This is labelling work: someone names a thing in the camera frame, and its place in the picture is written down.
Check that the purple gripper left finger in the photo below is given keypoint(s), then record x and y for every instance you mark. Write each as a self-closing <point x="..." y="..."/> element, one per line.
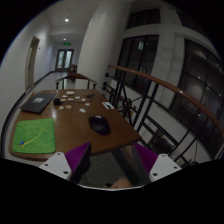
<point x="71" y="165"/>

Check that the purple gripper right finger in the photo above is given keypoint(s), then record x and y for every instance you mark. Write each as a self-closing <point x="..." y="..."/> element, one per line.
<point x="151" y="166"/>

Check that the black computer mouse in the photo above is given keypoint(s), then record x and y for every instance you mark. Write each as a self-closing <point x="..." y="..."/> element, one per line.
<point x="99" y="124"/>

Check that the green mouse pad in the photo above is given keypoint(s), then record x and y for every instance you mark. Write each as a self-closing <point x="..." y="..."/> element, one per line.
<point x="34" y="137"/>

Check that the wooden handrail with black railing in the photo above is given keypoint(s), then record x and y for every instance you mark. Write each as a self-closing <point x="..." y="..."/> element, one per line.
<point x="168" y="119"/>

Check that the white paper piece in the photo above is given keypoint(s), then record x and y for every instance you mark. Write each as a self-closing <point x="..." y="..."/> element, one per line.
<point x="82" y="110"/>

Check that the small black box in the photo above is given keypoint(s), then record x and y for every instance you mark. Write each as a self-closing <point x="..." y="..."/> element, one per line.
<point x="57" y="102"/>

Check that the white card near table edge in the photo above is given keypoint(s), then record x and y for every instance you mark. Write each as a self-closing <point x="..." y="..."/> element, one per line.
<point x="107" y="105"/>

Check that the dark closed laptop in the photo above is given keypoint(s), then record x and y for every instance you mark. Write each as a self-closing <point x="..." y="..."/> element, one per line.
<point x="37" y="103"/>

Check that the wooden armchair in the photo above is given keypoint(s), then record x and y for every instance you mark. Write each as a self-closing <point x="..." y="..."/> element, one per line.
<point x="75" y="81"/>

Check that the double glass door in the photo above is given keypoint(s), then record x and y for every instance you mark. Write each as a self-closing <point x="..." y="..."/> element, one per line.
<point x="63" y="60"/>

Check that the side door in hallway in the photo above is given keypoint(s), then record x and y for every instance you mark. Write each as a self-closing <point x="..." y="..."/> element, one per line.
<point x="30" y="63"/>

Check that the green exit sign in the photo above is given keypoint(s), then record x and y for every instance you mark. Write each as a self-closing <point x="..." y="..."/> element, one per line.
<point x="67" y="43"/>

